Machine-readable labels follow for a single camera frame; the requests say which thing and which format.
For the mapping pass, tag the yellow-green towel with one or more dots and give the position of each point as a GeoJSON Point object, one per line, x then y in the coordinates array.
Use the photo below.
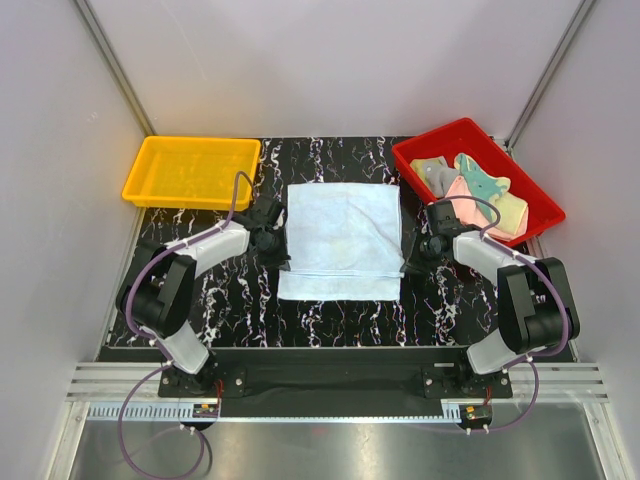
{"type": "Point", "coordinates": [514, 213]}

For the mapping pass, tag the teal patterned towel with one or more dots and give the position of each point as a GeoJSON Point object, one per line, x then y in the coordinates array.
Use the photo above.
{"type": "Point", "coordinates": [480, 184]}

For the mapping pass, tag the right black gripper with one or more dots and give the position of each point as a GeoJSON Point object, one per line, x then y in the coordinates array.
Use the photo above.
{"type": "Point", "coordinates": [408, 267]}

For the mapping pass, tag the pink towel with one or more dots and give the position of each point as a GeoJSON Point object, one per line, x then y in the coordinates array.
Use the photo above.
{"type": "Point", "coordinates": [469, 213]}

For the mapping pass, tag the left corner aluminium post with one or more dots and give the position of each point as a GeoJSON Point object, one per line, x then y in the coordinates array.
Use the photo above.
{"type": "Point", "coordinates": [109, 56]}

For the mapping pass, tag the right small electronics board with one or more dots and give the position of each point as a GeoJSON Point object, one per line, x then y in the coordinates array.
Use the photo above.
{"type": "Point", "coordinates": [478, 413]}

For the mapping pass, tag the left small electronics board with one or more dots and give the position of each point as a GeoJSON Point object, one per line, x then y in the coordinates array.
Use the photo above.
{"type": "Point", "coordinates": [207, 410]}

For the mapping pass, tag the light blue towel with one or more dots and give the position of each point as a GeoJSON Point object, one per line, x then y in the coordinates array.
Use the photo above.
{"type": "Point", "coordinates": [344, 243]}

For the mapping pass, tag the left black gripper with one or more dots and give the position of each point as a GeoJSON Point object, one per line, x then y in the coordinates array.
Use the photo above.
{"type": "Point", "coordinates": [281, 258]}

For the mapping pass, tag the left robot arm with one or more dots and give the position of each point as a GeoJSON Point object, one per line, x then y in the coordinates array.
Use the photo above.
{"type": "Point", "coordinates": [155, 296]}

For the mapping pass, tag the yellow plastic bin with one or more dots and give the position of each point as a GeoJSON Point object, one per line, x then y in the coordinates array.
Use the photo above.
{"type": "Point", "coordinates": [193, 173]}

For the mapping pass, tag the grey towel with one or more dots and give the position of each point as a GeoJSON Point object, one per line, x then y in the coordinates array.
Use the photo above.
{"type": "Point", "coordinates": [439, 177]}

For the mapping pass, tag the aluminium frame rail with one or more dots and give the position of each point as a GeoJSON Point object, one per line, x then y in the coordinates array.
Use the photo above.
{"type": "Point", "coordinates": [130, 391]}

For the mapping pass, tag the right corner aluminium post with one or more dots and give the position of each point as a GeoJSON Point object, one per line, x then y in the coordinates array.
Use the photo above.
{"type": "Point", "coordinates": [568, 39]}

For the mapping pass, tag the corner aluminium post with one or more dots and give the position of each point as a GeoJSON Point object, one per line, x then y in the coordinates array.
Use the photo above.
{"type": "Point", "coordinates": [109, 56]}
{"type": "Point", "coordinates": [568, 39]}

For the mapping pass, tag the small electronics board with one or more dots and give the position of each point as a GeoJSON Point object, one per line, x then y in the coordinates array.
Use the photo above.
{"type": "Point", "coordinates": [207, 410]}
{"type": "Point", "coordinates": [478, 413]}

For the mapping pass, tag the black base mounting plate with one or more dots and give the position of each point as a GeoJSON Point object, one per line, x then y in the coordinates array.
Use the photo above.
{"type": "Point", "coordinates": [430, 372]}

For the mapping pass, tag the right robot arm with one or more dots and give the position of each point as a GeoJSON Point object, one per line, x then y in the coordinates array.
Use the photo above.
{"type": "Point", "coordinates": [535, 305]}

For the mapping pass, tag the red plastic bin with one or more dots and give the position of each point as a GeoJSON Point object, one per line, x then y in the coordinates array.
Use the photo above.
{"type": "Point", "coordinates": [465, 136]}

